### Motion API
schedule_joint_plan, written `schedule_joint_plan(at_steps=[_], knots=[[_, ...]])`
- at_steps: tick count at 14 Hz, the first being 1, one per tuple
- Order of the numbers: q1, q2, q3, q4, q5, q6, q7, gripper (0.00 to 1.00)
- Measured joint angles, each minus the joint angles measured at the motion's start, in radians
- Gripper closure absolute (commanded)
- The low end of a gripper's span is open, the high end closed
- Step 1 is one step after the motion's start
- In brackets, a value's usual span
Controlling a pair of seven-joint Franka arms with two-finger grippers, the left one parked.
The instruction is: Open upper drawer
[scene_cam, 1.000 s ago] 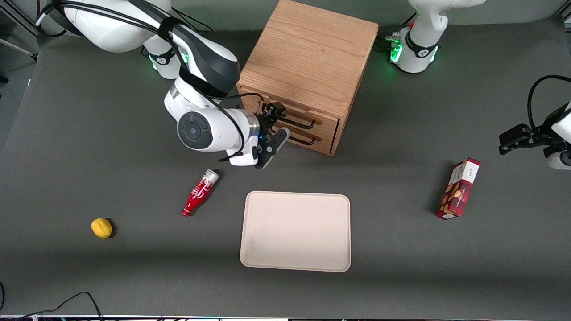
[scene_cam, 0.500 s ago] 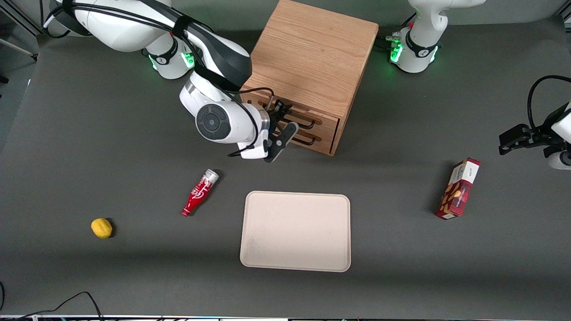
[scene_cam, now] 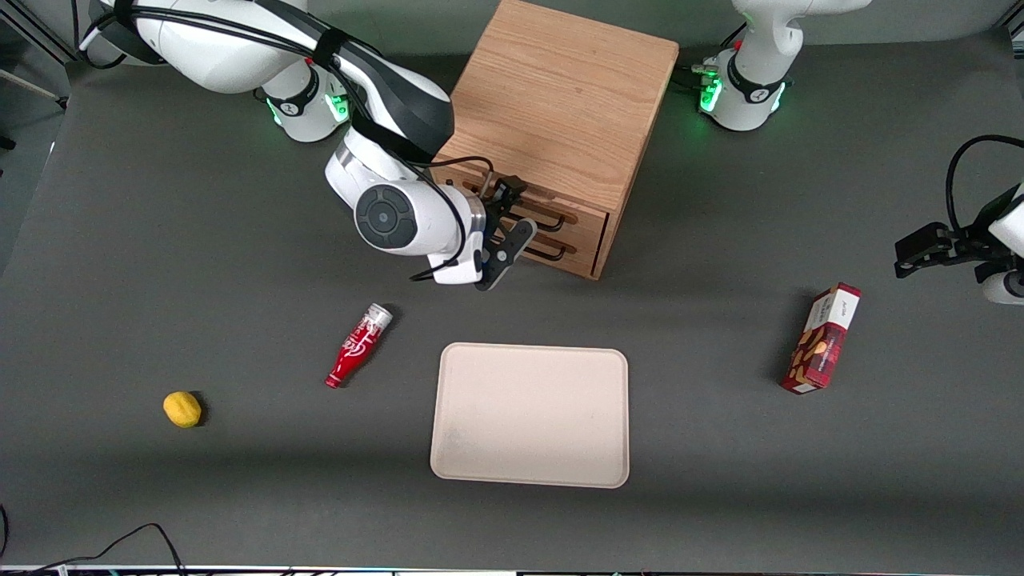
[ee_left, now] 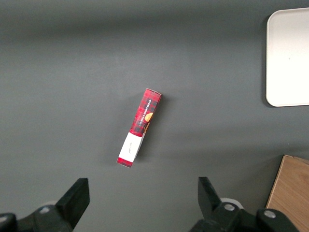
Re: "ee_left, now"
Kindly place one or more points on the light wooden board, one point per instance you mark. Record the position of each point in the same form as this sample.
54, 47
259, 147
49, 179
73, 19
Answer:
290, 193

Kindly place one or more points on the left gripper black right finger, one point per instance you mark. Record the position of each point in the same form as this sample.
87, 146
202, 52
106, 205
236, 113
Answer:
217, 217

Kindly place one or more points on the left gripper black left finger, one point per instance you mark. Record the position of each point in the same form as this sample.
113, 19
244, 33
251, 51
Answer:
62, 212

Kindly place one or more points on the beige plastic tray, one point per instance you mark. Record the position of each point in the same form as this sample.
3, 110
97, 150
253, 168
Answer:
289, 58

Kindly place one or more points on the red plaid cookie box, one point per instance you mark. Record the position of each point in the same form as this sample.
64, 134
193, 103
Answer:
142, 120

